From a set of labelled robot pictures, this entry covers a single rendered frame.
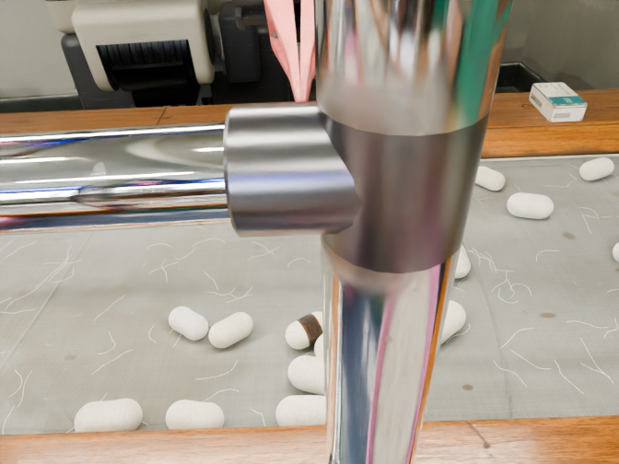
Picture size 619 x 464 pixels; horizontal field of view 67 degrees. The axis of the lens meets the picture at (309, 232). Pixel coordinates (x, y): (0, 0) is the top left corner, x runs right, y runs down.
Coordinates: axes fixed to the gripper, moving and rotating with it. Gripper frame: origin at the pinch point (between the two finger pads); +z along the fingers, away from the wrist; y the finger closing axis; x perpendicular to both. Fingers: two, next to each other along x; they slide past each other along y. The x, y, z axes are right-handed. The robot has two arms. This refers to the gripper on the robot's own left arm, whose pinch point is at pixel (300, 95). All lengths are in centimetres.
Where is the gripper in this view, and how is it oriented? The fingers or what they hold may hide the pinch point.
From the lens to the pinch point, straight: 35.8
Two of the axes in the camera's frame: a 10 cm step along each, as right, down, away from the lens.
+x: 0.2, 2.1, 9.8
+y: 10.0, -0.4, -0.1
